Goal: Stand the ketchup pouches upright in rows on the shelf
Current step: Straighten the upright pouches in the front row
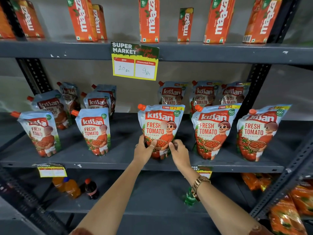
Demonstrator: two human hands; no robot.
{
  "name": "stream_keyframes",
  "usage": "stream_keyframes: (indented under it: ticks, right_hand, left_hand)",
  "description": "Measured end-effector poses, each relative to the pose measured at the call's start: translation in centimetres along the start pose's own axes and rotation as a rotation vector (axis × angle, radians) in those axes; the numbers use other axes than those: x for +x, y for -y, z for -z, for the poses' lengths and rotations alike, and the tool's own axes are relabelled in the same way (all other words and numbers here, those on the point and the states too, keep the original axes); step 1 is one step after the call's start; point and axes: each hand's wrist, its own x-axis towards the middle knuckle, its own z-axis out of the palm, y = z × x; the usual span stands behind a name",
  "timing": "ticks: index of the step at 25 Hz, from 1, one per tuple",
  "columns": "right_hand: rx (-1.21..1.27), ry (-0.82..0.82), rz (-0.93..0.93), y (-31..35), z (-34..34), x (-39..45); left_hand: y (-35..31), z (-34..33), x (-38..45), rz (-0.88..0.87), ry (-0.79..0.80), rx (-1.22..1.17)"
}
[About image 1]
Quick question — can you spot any person's right hand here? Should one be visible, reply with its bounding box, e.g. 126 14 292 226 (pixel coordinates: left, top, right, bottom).
168 139 192 172

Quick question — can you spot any person's left hand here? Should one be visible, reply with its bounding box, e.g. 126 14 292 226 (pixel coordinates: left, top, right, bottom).
133 134 158 166

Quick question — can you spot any grey metal shelf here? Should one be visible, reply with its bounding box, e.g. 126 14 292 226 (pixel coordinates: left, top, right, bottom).
0 112 304 174

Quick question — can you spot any row of ketchup pouches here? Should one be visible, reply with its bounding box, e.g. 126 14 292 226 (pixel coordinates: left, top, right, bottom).
27 80 251 161

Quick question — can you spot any person's left forearm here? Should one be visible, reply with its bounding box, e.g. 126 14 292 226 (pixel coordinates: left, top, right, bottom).
73 160 147 235

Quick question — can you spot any person's right forearm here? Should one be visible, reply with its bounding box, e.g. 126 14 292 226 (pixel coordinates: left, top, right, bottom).
182 166 260 235

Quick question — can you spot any grey metal shelf board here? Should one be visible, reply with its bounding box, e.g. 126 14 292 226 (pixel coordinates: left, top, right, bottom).
0 40 313 65
44 172 267 216
0 112 27 147
0 196 47 235

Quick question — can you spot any small yellow price tag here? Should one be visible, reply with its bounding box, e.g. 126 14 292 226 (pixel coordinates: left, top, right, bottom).
33 163 68 178
192 165 213 179

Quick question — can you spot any gold wristwatch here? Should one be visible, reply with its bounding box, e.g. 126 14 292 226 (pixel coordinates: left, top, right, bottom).
190 175 211 202

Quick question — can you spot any small green bottle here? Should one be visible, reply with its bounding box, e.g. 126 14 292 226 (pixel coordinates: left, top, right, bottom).
183 187 197 206

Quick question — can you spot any small cola bottle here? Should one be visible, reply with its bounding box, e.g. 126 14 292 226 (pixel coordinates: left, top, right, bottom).
84 178 99 200

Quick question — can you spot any small orange drink bottle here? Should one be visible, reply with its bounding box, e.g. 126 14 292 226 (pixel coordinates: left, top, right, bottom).
52 177 65 193
63 177 81 199

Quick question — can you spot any large yellow price tag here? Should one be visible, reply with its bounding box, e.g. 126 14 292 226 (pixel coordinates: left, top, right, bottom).
111 41 160 81

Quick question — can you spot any brown patterned left sleeve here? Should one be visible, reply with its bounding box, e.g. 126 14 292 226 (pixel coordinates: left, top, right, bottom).
69 227 95 235

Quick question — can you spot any brown patterned sleeve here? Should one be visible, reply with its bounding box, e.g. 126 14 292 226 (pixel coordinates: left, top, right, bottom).
69 227 95 235
248 224 274 235

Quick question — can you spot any brown patterned right sleeve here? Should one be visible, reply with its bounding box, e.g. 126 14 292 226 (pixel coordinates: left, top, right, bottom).
248 224 274 235

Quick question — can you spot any row of orange snack bags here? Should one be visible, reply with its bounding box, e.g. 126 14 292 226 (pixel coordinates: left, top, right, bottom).
241 172 313 235

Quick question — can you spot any row of orange juice cartons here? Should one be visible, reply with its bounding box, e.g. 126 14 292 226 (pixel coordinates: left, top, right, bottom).
0 0 284 44

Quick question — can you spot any black perforated upright post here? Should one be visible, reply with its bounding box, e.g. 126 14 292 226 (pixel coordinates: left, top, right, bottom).
5 0 53 96
236 0 304 120

